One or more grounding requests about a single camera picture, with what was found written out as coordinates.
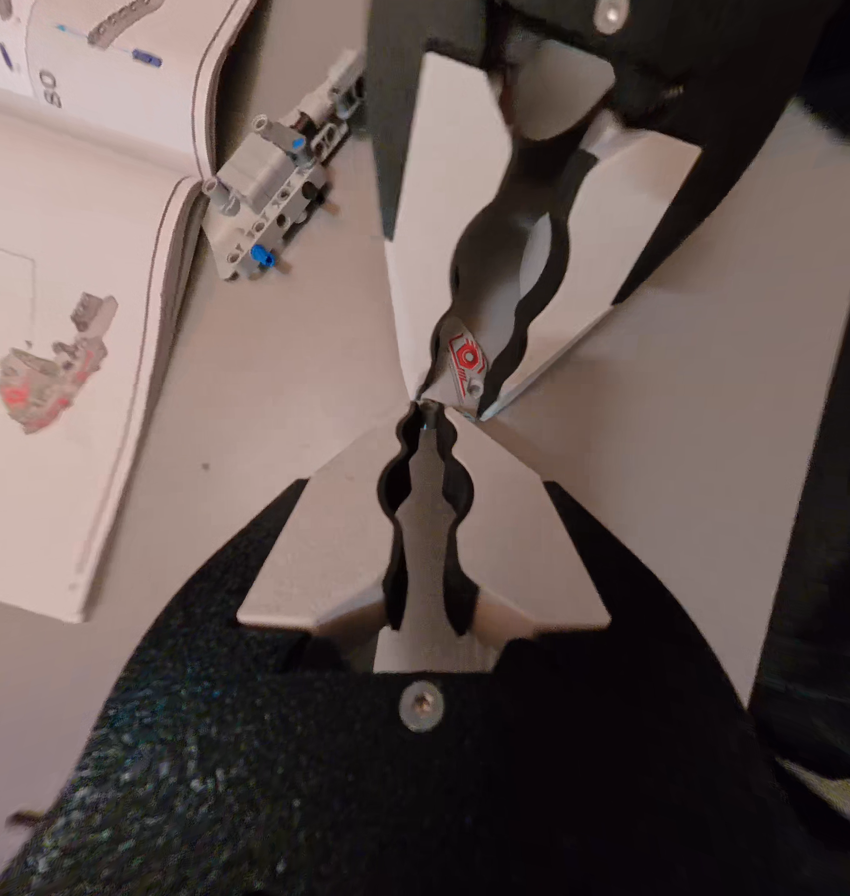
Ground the grey toy panel red print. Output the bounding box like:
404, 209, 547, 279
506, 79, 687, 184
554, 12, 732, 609
435, 318, 493, 422

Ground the instruction booklet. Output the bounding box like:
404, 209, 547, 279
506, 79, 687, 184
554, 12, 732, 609
0, 0, 261, 625

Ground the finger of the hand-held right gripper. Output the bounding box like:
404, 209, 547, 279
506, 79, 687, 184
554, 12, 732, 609
478, 111, 704, 422
383, 51, 574, 399

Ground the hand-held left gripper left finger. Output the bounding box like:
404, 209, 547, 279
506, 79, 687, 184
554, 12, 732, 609
236, 400, 427, 674

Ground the grey toy brick assembly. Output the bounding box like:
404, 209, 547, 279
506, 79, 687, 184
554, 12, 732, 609
200, 48, 367, 282

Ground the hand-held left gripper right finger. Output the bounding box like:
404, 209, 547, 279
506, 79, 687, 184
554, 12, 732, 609
435, 409, 613, 672

